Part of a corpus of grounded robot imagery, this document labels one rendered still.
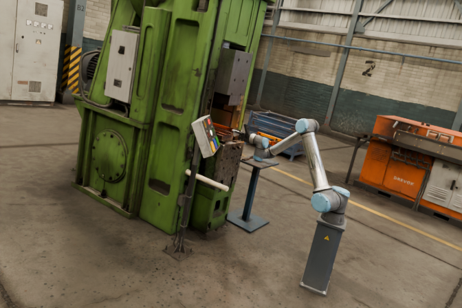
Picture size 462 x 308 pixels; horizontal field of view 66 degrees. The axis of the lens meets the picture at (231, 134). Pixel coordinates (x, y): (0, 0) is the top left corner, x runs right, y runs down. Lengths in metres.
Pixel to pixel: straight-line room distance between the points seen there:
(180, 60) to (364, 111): 8.06
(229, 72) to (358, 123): 7.92
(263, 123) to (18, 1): 5.00
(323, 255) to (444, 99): 7.64
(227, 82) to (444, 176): 3.93
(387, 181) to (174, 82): 4.15
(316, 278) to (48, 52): 6.51
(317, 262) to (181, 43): 2.17
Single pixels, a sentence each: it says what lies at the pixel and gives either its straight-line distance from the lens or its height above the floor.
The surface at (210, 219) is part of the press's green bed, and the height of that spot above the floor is 0.15.
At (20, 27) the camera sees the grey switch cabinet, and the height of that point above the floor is 1.45.
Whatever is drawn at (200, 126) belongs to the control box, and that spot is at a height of 1.15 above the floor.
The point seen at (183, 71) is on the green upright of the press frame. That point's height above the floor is 1.49.
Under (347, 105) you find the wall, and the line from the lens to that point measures 10.94.
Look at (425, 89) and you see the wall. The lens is 10.33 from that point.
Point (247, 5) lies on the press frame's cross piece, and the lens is 3.52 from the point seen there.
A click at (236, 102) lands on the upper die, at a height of 1.30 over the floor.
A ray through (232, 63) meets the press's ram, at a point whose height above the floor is 1.64.
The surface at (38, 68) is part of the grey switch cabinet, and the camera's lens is 7.96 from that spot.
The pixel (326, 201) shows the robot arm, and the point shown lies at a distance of 2.76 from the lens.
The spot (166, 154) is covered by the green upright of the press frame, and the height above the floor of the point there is 0.71.
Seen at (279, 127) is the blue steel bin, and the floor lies 0.55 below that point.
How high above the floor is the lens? 1.70
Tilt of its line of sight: 12 degrees down
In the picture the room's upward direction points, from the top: 12 degrees clockwise
